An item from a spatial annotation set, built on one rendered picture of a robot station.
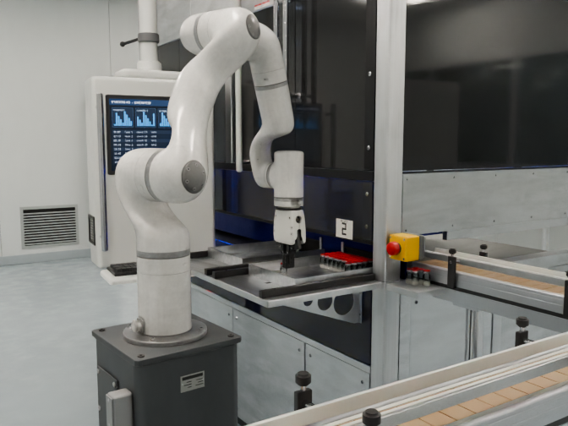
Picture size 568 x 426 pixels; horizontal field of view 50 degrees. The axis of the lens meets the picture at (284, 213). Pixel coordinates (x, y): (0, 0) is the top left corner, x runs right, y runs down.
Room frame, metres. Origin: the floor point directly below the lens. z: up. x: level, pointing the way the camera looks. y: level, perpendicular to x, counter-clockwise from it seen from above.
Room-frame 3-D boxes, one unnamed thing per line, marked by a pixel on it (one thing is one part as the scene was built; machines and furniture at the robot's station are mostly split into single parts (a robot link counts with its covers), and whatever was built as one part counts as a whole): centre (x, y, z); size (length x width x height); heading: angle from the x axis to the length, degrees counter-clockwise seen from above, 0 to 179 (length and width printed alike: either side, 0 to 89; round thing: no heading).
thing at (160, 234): (1.37, 0.30, 1.16); 0.19 x 0.12 x 0.24; 52
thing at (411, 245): (1.73, -0.35, 1.00); 0.08 x 0.07 x 0.07; 123
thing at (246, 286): (1.98, 0.03, 0.87); 0.70 x 0.48 x 0.02; 33
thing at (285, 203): (1.71, -0.01, 1.13); 0.09 x 0.08 x 0.03; 36
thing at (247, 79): (2.38, 0.09, 1.51); 0.47 x 0.01 x 0.59; 33
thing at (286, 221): (1.71, -0.01, 1.06); 0.10 x 0.08 x 0.11; 36
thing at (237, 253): (2.16, 0.07, 0.90); 0.34 x 0.26 x 0.04; 123
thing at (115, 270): (2.33, 0.48, 0.82); 0.40 x 0.14 x 0.02; 118
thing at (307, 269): (1.86, -0.10, 0.90); 0.34 x 0.26 x 0.04; 124
